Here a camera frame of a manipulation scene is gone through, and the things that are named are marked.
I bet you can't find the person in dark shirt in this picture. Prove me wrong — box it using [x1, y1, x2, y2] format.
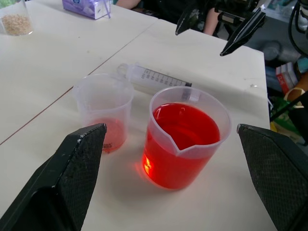
[115, 0, 220, 37]

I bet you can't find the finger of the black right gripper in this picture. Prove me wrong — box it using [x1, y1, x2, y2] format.
[175, 0, 201, 36]
[219, 7, 267, 57]

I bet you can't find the large clear plastic syringe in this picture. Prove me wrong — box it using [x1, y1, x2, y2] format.
[115, 61, 201, 102]

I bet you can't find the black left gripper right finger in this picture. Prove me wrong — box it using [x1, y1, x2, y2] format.
[236, 123, 308, 231]

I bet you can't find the red and white box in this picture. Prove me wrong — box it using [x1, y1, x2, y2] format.
[275, 62, 299, 94]

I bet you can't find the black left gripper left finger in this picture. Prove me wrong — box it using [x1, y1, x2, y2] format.
[0, 123, 108, 231]

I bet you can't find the clear cup with grains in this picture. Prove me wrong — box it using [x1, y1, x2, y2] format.
[0, 0, 34, 37]

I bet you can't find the purple tissue pack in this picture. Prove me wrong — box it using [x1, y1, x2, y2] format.
[61, 0, 113, 20]

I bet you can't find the large plastic beaker red liquid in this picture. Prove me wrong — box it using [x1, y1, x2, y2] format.
[141, 86, 232, 190]

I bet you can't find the green and yellow bag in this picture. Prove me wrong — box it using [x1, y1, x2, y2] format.
[269, 87, 306, 144]

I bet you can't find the small clear plastic beaker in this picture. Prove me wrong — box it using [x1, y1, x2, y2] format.
[72, 73, 135, 154]

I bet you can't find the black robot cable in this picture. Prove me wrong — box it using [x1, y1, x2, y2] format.
[288, 0, 308, 57]

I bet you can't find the grey round duct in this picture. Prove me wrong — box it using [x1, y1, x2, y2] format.
[263, 40, 303, 64]

